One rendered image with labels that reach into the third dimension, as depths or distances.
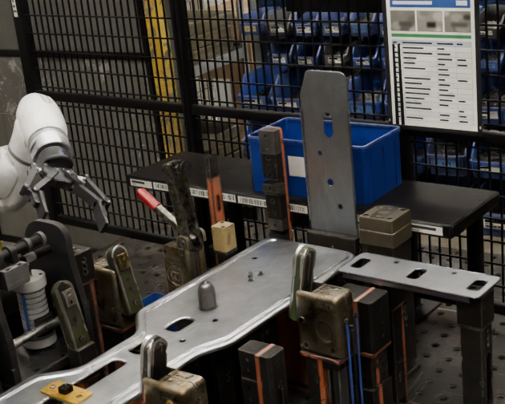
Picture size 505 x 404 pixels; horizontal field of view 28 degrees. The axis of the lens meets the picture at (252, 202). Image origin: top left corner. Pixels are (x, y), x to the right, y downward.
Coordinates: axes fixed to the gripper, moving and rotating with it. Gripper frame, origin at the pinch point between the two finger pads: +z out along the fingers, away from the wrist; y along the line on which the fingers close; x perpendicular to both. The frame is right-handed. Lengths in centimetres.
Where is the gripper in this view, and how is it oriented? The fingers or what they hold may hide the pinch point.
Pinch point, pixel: (74, 219)
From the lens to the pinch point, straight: 209.9
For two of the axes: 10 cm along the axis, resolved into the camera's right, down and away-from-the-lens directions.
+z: 3.4, 6.4, -6.9
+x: 4.8, -7.5, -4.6
